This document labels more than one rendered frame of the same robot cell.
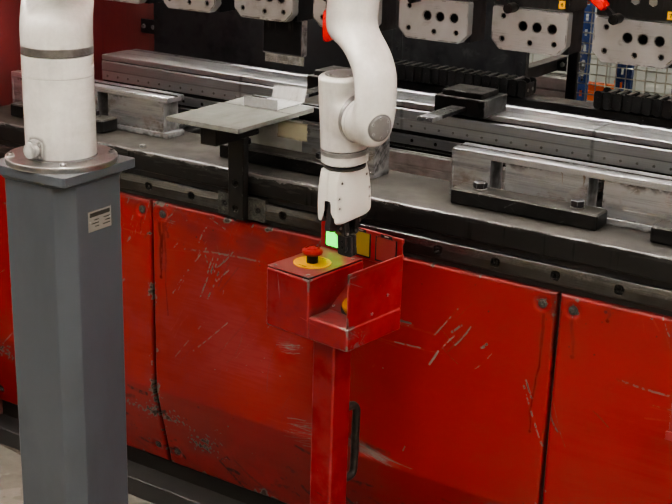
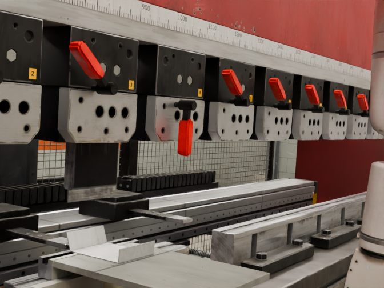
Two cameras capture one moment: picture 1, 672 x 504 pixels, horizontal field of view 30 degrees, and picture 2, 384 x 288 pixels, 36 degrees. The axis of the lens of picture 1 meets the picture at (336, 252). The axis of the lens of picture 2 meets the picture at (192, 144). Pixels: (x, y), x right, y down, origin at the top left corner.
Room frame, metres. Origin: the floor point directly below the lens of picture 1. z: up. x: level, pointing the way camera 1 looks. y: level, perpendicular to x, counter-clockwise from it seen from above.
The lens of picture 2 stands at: (2.47, 1.05, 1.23)
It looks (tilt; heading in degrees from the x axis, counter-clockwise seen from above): 3 degrees down; 271
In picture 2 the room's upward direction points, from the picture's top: 3 degrees clockwise
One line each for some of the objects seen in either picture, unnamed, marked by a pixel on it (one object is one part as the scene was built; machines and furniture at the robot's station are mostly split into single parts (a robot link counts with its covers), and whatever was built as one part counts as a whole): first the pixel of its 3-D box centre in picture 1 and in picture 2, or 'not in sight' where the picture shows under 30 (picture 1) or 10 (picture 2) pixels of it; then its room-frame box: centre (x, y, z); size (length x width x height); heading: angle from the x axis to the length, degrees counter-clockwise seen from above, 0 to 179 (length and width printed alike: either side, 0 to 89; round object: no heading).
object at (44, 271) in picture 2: (287, 108); (92, 256); (2.65, 0.11, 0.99); 0.20 x 0.03 x 0.03; 57
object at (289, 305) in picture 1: (334, 282); not in sight; (2.21, 0.00, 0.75); 0.20 x 0.16 x 0.18; 50
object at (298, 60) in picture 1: (284, 41); (92, 170); (2.65, 0.12, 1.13); 0.10 x 0.02 x 0.10; 57
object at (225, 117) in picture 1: (241, 114); (161, 270); (2.53, 0.20, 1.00); 0.26 x 0.18 x 0.01; 147
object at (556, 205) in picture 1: (526, 205); (280, 258); (2.28, -0.36, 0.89); 0.30 x 0.05 x 0.03; 57
